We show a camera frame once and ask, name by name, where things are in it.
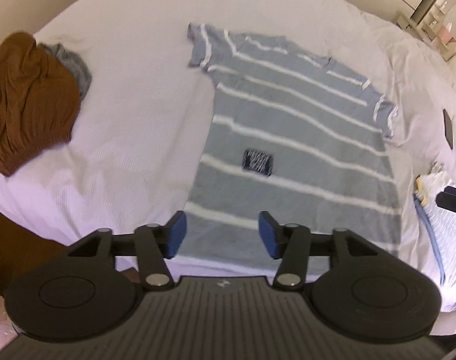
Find grey white striped t-shirt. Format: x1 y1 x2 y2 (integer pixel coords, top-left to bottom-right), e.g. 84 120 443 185
179 24 401 271

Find folded light striped clothes stack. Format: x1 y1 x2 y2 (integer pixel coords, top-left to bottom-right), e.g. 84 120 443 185
412 162 456 290

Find grey crumpled garment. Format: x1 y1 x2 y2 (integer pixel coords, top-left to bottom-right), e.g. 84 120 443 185
38 43 92 101

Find pink box on shelf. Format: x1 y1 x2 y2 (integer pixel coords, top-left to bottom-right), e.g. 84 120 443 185
436 25 453 44

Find white bed duvet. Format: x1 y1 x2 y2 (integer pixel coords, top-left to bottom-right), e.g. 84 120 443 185
0 0 456 314

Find black smartphone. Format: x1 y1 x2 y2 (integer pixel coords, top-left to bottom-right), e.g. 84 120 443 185
443 109 454 150

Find brown crumpled garment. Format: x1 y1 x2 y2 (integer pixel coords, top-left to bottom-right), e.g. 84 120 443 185
0 32 81 176

